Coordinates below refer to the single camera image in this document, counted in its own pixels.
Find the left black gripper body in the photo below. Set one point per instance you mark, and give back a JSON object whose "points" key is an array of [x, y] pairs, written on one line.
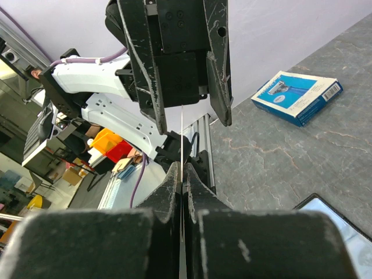
{"points": [[179, 41]]}

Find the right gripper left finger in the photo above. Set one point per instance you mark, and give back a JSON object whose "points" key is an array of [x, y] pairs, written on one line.
{"points": [[142, 242]]}

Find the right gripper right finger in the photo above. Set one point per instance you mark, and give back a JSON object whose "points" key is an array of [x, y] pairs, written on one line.
{"points": [[225, 243]]}

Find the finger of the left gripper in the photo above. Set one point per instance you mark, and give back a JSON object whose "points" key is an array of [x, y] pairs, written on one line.
{"points": [[218, 59], [146, 77]]}

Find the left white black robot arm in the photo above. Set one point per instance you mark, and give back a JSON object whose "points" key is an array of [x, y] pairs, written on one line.
{"points": [[102, 91]]}

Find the blue white card box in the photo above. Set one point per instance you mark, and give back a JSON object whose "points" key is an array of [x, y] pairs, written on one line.
{"points": [[296, 98]]}

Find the red background bin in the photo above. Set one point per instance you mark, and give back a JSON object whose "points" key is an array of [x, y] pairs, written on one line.
{"points": [[121, 150]]}

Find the yellow background bin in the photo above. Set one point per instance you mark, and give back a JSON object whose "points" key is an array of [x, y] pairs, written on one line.
{"points": [[105, 140]]}

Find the person in background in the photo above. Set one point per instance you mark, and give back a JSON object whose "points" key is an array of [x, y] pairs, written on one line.
{"points": [[35, 72]]}

